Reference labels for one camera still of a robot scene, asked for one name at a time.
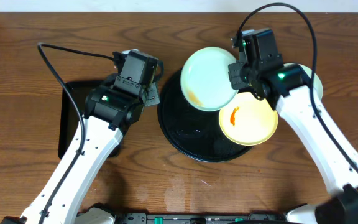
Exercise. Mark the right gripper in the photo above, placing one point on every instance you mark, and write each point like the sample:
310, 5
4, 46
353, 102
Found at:
234, 71

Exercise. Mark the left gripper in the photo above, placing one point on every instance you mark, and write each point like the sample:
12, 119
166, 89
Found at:
151, 94

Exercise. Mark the light blue plate back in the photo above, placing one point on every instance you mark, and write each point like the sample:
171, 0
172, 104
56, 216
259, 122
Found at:
204, 79

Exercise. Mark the light blue plate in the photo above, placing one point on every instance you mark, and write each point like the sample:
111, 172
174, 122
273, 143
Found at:
314, 81
204, 79

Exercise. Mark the light blue plate front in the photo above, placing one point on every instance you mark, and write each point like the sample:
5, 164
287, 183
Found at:
314, 81

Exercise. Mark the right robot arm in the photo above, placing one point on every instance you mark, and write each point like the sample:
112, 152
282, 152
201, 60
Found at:
334, 156

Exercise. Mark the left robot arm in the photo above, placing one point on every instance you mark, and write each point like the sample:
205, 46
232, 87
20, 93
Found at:
109, 111

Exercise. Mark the black round tray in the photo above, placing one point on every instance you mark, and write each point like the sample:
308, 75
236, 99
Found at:
195, 133

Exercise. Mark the black rectangular tray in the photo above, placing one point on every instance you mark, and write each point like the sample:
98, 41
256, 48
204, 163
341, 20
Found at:
69, 120

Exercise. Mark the yellow plate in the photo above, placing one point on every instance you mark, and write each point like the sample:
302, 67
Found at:
248, 121

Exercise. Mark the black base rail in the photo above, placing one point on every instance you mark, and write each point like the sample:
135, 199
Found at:
197, 218

